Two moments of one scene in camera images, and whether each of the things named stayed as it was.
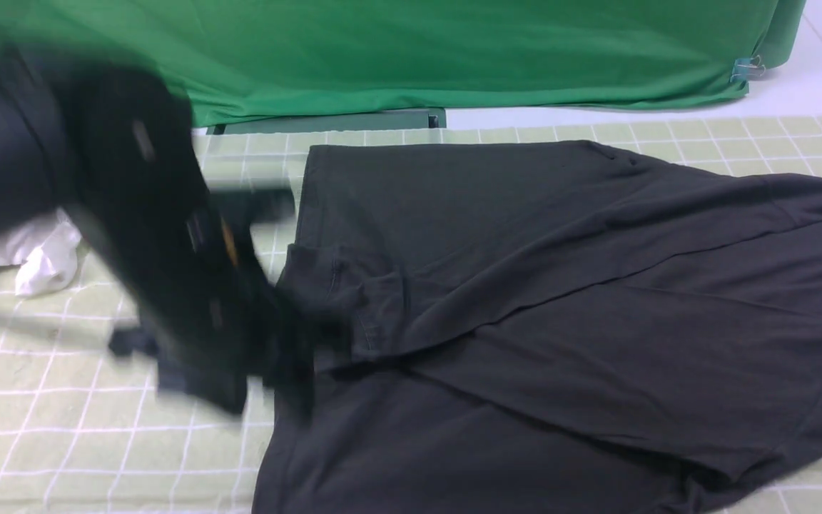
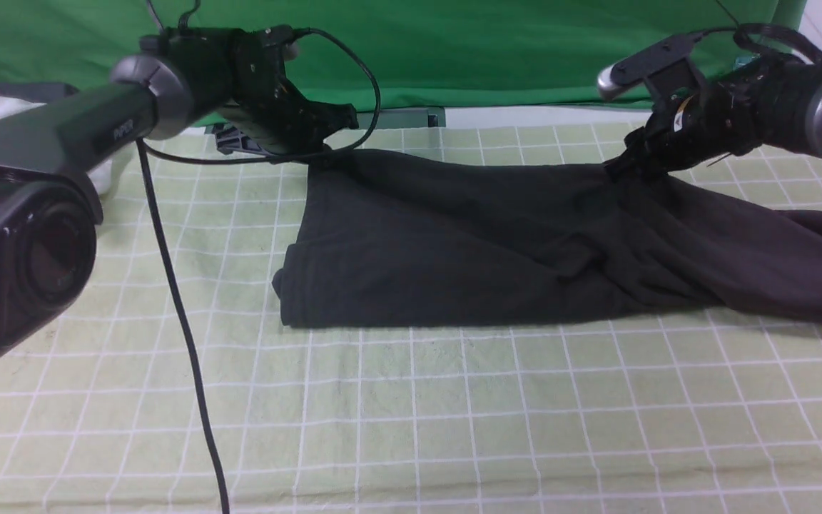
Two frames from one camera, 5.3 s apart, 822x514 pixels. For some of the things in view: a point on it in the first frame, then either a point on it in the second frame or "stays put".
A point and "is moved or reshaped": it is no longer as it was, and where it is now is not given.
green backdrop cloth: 240,60 stays put
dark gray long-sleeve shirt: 561,327 is moved or reshaped
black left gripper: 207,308 → 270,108
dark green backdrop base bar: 422,118 stays put
